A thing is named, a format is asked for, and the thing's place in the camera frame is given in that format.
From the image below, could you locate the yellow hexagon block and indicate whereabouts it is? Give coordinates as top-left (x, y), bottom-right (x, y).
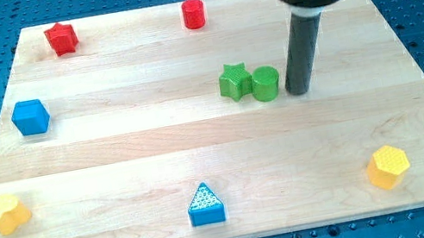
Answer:
top-left (366, 145), bottom-right (410, 190)

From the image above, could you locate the green star block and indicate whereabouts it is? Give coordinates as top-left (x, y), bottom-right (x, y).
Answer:
top-left (218, 63), bottom-right (253, 102)

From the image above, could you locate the green cylinder block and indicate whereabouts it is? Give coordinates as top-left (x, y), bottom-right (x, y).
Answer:
top-left (252, 66), bottom-right (279, 102)

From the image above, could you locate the wooden board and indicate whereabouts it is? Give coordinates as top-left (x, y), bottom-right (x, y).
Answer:
top-left (0, 0), bottom-right (424, 238)

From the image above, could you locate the blue triangle block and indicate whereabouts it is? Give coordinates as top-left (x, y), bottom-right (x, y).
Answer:
top-left (187, 182), bottom-right (226, 227)

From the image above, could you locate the red cylinder block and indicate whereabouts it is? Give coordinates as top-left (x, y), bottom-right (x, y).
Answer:
top-left (181, 0), bottom-right (206, 29)

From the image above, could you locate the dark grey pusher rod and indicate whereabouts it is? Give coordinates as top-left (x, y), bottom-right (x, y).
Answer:
top-left (285, 6), bottom-right (323, 96)

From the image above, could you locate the red star block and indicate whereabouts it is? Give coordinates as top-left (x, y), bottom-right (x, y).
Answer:
top-left (44, 22), bottom-right (78, 57)

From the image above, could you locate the blue cube block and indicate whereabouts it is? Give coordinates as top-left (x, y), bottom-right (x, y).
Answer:
top-left (11, 99), bottom-right (50, 136)

